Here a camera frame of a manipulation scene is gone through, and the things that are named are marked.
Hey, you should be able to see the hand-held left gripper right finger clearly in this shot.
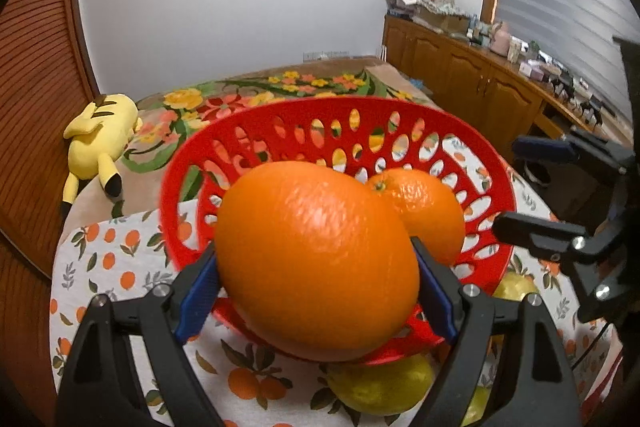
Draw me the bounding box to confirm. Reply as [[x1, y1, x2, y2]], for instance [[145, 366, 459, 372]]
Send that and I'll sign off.
[[410, 236, 584, 427]]

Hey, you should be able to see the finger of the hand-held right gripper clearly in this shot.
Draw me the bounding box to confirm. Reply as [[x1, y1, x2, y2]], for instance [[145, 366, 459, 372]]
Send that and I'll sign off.
[[511, 128, 629, 174], [492, 211, 602, 265]]

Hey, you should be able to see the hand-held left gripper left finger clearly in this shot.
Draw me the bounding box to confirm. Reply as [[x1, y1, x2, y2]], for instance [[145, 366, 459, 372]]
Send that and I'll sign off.
[[54, 243, 224, 427]]

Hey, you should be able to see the round orange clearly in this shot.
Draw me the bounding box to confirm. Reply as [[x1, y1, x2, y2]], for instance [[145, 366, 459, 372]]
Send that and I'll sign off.
[[367, 168, 466, 267]]

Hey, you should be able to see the large oval orange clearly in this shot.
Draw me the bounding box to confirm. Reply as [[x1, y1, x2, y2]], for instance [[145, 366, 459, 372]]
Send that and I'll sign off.
[[214, 161, 421, 362]]

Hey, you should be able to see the red plastic basket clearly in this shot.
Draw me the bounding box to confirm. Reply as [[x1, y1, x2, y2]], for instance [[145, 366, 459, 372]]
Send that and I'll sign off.
[[159, 96, 517, 367]]

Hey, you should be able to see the grey trash bin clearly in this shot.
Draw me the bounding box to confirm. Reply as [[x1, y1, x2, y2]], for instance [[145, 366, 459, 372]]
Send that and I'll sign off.
[[520, 159, 553, 188]]

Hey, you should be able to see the yellow-green lemon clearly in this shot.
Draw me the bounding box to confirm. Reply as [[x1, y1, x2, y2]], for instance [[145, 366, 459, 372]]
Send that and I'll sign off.
[[325, 353, 436, 417], [492, 272, 541, 303]]

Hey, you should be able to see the black desk gadget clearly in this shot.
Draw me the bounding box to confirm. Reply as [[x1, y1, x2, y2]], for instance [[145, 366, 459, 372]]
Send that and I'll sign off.
[[547, 72, 608, 125]]

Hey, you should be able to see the orange print tablecloth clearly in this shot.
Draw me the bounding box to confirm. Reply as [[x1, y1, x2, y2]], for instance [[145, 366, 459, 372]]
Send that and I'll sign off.
[[49, 134, 626, 427]]

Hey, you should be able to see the wooden cabinet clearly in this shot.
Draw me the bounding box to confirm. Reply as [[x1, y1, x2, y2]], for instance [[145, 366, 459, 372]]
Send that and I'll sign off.
[[382, 14, 640, 148]]

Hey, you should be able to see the cardboard box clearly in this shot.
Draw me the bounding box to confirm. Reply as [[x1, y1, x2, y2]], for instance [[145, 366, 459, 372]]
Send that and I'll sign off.
[[415, 8, 471, 32]]

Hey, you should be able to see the pile of printed cloth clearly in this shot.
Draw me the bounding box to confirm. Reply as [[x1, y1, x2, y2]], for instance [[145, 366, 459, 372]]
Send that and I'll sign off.
[[385, 0, 468, 15]]

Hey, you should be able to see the yellow plush toy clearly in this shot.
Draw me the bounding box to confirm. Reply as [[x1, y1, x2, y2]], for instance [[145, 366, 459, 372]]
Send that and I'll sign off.
[[60, 93, 143, 220]]

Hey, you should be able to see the floral blanket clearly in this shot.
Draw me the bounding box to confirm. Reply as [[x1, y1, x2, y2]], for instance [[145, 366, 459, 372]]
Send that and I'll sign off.
[[67, 56, 446, 228]]

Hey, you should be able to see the brown slatted wardrobe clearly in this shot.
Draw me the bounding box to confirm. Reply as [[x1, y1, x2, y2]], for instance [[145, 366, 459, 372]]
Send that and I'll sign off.
[[0, 0, 101, 427]]

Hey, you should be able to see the black cable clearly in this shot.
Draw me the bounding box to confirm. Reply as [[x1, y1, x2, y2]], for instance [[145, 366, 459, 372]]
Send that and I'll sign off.
[[571, 319, 615, 370]]

